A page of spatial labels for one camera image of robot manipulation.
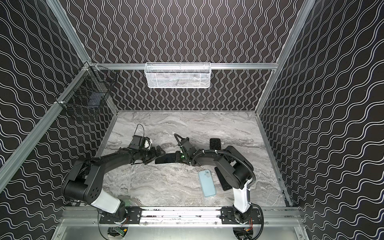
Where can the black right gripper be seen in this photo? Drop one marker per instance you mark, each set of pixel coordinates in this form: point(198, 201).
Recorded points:
point(180, 157)

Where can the black phone case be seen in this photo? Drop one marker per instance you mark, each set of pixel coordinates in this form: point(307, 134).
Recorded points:
point(215, 144)

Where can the black wire mesh basket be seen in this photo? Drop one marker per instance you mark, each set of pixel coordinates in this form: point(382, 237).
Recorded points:
point(88, 100)

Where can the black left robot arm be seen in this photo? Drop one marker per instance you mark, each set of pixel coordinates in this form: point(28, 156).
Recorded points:
point(85, 180)

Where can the aluminium corner post right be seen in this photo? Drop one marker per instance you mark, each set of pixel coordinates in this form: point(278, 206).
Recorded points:
point(298, 25)

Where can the aluminium corner post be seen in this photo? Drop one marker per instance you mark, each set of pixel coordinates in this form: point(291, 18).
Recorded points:
point(65, 23)
point(298, 25)

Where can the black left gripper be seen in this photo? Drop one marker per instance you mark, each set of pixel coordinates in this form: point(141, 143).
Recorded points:
point(147, 154)

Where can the light blue phone case right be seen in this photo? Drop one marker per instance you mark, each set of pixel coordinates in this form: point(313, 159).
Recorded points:
point(207, 183)

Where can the aluminium corner post left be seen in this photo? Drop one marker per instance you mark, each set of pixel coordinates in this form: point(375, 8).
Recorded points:
point(65, 23)

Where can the aluminium left side rail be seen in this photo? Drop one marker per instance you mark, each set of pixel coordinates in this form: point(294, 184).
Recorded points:
point(15, 161)

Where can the black smartphone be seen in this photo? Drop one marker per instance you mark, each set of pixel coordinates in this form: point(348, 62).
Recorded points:
point(169, 159)
point(225, 185)

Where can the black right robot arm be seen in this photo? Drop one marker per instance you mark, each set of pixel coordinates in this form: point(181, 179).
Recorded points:
point(235, 169)

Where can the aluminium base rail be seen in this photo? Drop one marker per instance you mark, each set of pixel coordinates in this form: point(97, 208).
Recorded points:
point(201, 217)

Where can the white wire mesh basket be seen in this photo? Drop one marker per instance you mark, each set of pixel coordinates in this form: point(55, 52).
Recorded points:
point(178, 78)

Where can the aluminium back crossbar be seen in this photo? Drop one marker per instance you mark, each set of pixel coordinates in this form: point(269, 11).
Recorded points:
point(191, 66)

